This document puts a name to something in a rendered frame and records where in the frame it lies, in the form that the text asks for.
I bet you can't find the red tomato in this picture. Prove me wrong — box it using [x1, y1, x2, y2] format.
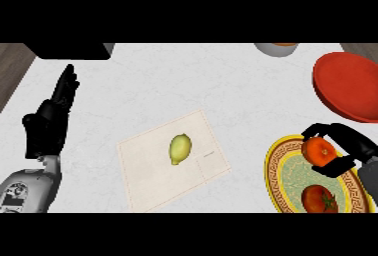
[299, 184, 339, 214]

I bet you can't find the orange squash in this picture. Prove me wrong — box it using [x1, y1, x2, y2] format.
[301, 136, 339, 168]

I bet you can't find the yellow patterned plate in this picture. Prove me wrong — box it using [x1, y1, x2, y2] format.
[262, 134, 376, 214]

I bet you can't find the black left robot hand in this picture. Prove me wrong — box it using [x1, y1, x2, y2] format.
[20, 63, 81, 160]

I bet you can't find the beige placemat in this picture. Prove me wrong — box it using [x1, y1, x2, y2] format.
[115, 109, 233, 213]

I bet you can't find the black appliance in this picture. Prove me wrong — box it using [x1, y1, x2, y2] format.
[22, 43, 116, 61]

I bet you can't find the grey cup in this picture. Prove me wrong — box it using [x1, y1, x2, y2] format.
[252, 43, 299, 58]

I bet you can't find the red bowl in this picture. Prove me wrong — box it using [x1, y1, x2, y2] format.
[311, 51, 378, 124]

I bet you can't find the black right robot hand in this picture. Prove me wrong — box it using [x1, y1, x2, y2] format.
[299, 122, 378, 179]

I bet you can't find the yellow-green lemon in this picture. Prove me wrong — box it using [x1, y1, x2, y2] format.
[168, 133, 193, 166]

